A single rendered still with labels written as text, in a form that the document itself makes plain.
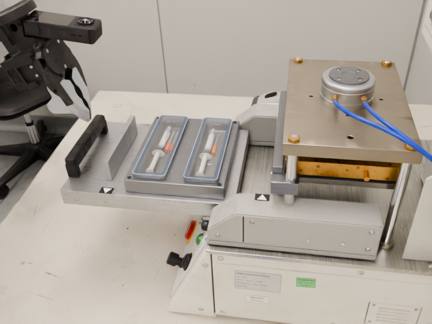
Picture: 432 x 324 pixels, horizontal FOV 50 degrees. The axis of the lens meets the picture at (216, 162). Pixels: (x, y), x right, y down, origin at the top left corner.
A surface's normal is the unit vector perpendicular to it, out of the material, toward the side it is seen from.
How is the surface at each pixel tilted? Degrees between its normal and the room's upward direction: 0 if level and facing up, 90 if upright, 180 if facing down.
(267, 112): 0
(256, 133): 90
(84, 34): 91
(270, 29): 90
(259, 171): 0
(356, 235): 90
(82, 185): 0
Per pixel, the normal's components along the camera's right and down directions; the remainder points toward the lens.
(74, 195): -0.16, 0.59
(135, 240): -0.04, -0.80
